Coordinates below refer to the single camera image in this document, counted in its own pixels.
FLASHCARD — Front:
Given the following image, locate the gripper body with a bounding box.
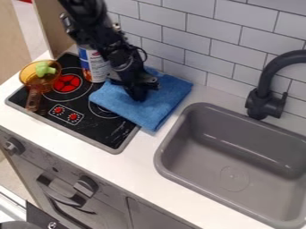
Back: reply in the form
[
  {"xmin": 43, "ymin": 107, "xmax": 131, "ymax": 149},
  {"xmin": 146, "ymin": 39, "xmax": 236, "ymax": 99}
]
[{"xmin": 106, "ymin": 47, "xmax": 163, "ymax": 102}]

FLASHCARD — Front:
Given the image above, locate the blue cloth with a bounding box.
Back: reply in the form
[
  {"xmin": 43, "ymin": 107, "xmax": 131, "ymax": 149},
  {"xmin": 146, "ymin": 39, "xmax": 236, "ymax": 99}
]
[{"xmin": 87, "ymin": 65, "xmax": 195, "ymax": 132}]

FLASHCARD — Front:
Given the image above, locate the white can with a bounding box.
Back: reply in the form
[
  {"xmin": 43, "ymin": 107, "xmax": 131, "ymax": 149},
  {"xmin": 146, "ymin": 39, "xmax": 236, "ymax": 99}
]
[{"xmin": 76, "ymin": 44, "xmax": 113, "ymax": 84}]

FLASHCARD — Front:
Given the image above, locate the toy stove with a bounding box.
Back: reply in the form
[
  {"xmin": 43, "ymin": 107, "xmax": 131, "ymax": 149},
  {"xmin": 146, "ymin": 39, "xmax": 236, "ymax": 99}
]
[{"xmin": 4, "ymin": 52, "xmax": 141, "ymax": 156}]

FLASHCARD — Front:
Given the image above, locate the green toy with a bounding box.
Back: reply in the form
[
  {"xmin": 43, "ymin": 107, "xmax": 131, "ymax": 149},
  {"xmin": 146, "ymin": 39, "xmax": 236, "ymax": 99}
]
[{"xmin": 34, "ymin": 61, "xmax": 58, "ymax": 79}]

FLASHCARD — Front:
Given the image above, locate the orange strainer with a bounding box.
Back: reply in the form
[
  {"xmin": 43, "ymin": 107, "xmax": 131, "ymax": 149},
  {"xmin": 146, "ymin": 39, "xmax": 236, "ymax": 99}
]
[{"xmin": 18, "ymin": 59, "xmax": 64, "ymax": 113}]

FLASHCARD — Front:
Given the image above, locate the toy sink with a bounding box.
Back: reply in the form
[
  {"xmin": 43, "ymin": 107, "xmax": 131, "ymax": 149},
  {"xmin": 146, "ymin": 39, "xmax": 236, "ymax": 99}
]
[{"xmin": 153, "ymin": 102, "xmax": 306, "ymax": 229}]

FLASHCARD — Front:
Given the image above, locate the tap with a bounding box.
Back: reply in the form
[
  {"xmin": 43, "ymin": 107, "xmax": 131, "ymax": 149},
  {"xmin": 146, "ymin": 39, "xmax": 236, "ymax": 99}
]
[{"xmin": 243, "ymin": 49, "xmax": 306, "ymax": 121}]

